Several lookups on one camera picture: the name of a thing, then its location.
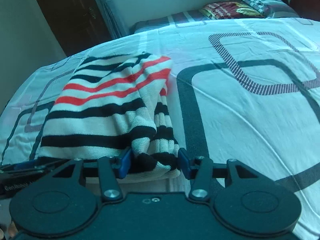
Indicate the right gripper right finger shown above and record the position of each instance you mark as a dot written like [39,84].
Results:
[199,169]

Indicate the patterned white bed sheet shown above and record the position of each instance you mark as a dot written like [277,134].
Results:
[239,89]

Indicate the person's left hand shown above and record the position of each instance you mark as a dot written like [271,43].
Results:
[8,232]

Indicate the dark red folded blanket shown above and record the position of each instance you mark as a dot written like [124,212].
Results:
[229,10]

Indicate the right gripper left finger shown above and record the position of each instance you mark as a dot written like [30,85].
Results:
[109,170]

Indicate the red black striped knit sweater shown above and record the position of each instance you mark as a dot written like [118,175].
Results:
[112,103]

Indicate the dark wooden door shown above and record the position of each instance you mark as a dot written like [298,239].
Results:
[76,24]

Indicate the striped grey pillow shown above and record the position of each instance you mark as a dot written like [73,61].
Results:
[272,8]

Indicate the teal left curtain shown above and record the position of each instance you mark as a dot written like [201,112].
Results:
[112,19]

